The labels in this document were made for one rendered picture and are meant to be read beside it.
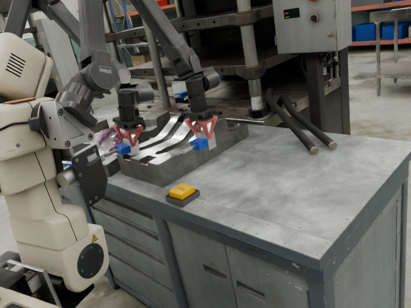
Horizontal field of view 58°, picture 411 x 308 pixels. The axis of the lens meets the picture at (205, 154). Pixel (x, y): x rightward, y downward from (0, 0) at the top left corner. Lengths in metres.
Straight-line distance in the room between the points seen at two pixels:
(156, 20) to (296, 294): 0.88
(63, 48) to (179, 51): 4.56
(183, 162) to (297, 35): 0.82
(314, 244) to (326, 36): 1.04
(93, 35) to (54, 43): 4.61
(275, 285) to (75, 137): 0.69
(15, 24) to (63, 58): 4.24
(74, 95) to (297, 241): 0.64
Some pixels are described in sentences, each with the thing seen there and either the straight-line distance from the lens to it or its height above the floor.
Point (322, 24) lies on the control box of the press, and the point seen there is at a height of 1.19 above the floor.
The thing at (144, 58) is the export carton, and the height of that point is 0.58.
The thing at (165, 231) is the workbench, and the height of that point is 0.61.
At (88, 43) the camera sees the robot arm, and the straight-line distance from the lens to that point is 1.00.
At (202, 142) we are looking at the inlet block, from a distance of 1.22.
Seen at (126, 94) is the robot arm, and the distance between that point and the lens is 1.32.
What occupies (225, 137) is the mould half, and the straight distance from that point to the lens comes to 1.50.
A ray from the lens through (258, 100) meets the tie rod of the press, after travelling 1.85.
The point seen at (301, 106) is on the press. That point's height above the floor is 0.75.
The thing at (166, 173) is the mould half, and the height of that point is 0.85.
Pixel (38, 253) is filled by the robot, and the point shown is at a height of 0.79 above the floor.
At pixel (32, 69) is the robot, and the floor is 1.29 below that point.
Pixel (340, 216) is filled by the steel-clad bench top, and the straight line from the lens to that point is 1.03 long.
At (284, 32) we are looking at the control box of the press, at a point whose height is 1.17.
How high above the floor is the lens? 1.37
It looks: 22 degrees down
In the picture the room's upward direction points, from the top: 11 degrees counter-clockwise
